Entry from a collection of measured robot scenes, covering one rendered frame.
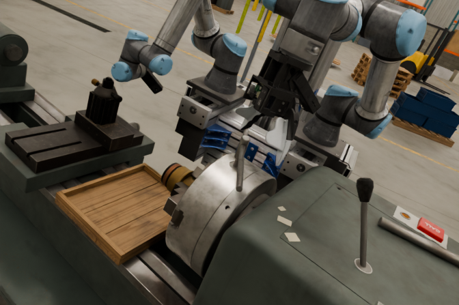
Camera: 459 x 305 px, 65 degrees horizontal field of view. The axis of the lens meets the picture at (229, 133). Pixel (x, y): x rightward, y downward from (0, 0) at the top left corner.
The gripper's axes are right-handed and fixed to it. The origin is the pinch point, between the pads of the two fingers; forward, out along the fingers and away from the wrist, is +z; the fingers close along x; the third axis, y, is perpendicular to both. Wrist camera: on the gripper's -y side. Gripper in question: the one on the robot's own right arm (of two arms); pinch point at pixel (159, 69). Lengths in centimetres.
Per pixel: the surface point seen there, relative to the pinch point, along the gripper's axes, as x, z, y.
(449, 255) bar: -79, -77, -69
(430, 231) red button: -77, -69, -68
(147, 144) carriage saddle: 6.5, -27.2, -27.1
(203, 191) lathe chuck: -33, -82, -36
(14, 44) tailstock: 37, -33, 29
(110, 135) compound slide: 6, -49, -17
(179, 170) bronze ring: -22, -67, -33
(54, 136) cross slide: 21, -55, -10
